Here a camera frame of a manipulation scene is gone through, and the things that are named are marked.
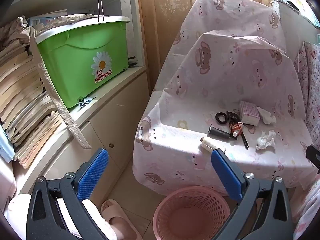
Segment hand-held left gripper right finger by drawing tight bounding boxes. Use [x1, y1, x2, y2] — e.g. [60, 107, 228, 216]
[211, 148, 294, 240]

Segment beige fabric strap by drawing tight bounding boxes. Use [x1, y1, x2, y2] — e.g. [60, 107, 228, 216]
[30, 14, 105, 150]

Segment small blue white packet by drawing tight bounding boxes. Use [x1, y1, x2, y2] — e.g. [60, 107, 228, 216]
[77, 95, 97, 108]

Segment white thread spool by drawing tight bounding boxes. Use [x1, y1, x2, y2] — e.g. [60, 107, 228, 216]
[200, 137, 227, 153]

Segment blue printed box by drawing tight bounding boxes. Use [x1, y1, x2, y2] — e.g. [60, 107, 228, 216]
[26, 10, 68, 28]

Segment pink checkered box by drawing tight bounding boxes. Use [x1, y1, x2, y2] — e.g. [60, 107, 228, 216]
[239, 100, 260, 126]

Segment green plastic storage box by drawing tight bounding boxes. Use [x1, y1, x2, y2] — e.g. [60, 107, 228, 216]
[37, 21, 130, 109]

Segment pink slipper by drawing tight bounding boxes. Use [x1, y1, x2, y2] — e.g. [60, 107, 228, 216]
[101, 199, 143, 240]

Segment pink plastic basket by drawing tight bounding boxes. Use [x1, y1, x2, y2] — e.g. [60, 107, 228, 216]
[152, 186, 232, 240]

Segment person's right leg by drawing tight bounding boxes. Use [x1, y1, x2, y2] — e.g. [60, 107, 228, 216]
[291, 177, 320, 240]

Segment white side cabinet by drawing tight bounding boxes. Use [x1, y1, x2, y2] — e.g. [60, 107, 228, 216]
[271, 0, 320, 55]

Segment white storage box lid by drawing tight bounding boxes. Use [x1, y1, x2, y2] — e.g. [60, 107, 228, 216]
[35, 16, 131, 43]

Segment pink bear-print sheet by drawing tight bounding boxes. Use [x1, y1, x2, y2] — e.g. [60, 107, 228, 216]
[132, 0, 318, 198]

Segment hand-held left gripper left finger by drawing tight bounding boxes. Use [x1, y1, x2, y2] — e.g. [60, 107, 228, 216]
[26, 148, 118, 240]

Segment white shelf cabinet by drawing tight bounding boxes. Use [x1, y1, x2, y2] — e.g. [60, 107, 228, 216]
[0, 0, 150, 230]

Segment black thread spool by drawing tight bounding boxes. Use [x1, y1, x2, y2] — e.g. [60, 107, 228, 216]
[208, 127, 230, 140]

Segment stack of worn books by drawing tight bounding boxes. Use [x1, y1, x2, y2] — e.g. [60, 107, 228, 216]
[0, 37, 63, 169]

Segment white hanging string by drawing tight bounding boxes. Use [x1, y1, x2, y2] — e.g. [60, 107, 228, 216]
[96, 0, 105, 25]

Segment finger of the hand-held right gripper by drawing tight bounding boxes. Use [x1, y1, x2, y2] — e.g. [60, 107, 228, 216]
[305, 144, 320, 171]

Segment worn wooden door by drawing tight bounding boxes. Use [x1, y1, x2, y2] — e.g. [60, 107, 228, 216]
[137, 0, 272, 93]

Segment white tissue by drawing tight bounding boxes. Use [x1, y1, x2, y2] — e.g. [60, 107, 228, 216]
[255, 129, 276, 151]
[256, 106, 277, 125]

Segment beige crumpled cloth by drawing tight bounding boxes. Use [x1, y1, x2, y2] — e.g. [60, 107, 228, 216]
[0, 16, 35, 53]

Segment pink patchwork print cloth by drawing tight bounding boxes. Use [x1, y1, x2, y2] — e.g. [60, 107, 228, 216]
[294, 41, 320, 143]

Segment black hair tie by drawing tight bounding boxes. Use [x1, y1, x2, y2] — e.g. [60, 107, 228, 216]
[215, 112, 228, 125]

